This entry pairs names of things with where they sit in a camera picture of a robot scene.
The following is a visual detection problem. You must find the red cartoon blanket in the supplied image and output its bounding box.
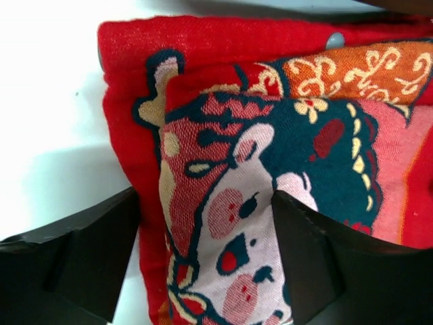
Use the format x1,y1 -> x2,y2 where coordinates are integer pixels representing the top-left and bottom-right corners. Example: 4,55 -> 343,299
97,16 -> 432,324

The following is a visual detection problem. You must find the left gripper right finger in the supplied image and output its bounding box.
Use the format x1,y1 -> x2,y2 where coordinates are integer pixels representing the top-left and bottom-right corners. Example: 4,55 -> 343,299
271,191 -> 432,324

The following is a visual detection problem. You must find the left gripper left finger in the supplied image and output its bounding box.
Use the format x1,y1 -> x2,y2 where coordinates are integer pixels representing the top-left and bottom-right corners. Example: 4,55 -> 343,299
1,188 -> 139,322

